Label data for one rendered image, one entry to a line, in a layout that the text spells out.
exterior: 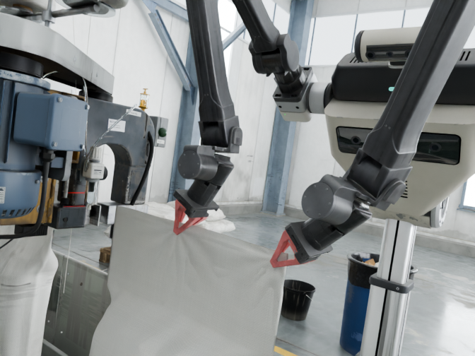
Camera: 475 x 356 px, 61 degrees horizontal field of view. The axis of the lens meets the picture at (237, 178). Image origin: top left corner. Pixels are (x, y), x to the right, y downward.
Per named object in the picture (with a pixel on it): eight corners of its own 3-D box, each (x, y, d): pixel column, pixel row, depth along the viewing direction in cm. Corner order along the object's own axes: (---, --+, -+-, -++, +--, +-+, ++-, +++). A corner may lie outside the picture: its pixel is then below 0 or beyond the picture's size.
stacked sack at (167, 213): (208, 227, 416) (210, 212, 415) (161, 232, 362) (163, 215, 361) (177, 218, 440) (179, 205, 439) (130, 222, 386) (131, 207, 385)
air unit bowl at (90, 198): (98, 205, 100) (101, 181, 100) (88, 206, 98) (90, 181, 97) (90, 203, 102) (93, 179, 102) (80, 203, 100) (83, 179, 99)
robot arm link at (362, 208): (381, 217, 66) (365, 190, 70) (361, 210, 62) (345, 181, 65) (348, 239, 70) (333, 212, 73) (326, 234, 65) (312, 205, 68)
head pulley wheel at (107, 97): (119, 106, 112) (120, 97, 112) (90, 99, 104) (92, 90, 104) (99, 104, 117) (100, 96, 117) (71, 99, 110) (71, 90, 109)
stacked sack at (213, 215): (227, 222, 464) (229, 209, 463) (203, 224, 428) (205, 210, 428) (184, 210, 502) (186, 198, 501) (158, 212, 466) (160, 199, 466)
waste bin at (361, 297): (410, 350, 299) (424, 264, 295) (392, 376, 257) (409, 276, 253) (347, 328, 326) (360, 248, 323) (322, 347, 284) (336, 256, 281)
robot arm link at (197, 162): (244, 128, 86) (210, 128, 91) (212, 117, 76) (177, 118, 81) (239, 184, 86) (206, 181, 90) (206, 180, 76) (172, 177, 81)
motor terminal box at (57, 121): (84, 165, 75) (91, 103, 75) (50, 164, 65) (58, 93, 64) (44, 158, 77) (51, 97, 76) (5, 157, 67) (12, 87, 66)
